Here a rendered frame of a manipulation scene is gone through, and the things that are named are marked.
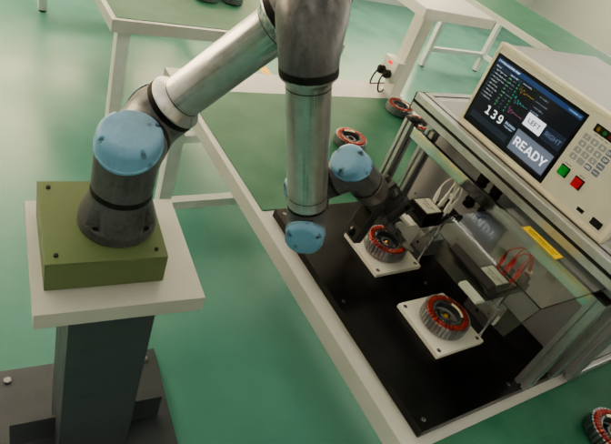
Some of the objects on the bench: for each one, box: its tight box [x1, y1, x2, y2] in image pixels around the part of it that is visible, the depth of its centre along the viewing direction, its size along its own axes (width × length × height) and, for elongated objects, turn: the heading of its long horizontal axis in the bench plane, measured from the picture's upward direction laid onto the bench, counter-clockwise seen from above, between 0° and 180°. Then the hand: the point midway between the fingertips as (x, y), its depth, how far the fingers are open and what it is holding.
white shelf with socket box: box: [369, 0, 496, 98], centre depth 205 cm, size 35×37×46 cm
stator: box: [364, 225, 407, 263], centre depth 137 cm, size 11×11×4 cm
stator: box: [419, 294, 471, 341], centre depth 122 cm, size 11×11×4 cm
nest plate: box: [344, 233, 421, 278], centre depth 138 cm, size 15×15×1 cm
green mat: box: [200, 92, 418, 211], centre depth 184 cm, size 94×61×1 cm, turn 98°
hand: (394, 232), depth 135 cm, fingers open, 14 cm apart
